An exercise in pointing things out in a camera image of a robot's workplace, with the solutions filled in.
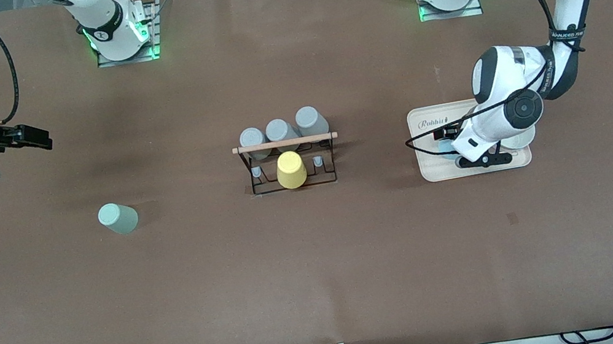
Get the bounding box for white bowl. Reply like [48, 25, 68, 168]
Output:
[498, 123, 539, 153]

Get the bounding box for yellow plastic cup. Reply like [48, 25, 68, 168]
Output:
[273, 148, 310, 191]

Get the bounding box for black wire cup rack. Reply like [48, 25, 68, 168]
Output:
[232, 130, 346, 201]

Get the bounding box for grey plastic cup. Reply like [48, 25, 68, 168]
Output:
[263, 115, 302, 146]
[238, 125, 271, 164]
[294, 103, 330, 139]

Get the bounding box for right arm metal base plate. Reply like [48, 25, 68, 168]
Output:
[87, 0, 167, 69]

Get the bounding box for beige rabbit print tray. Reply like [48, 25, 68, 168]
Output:
[405, 91, 534, 186]

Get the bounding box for pale green plastic cup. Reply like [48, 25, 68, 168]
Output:
[96, 199, 141, 238]

